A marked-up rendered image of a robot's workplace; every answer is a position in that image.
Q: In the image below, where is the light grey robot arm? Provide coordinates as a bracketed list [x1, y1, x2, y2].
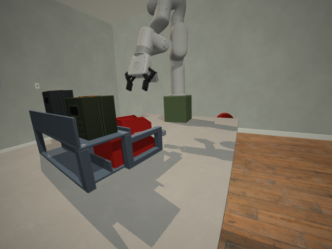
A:
[135, 0, 188, 96]

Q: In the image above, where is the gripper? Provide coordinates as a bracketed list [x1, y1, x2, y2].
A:
[125, 51, 156, 91]

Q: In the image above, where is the grey metal shelf rack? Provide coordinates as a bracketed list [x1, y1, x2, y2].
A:
[29, 110, 166, 193]

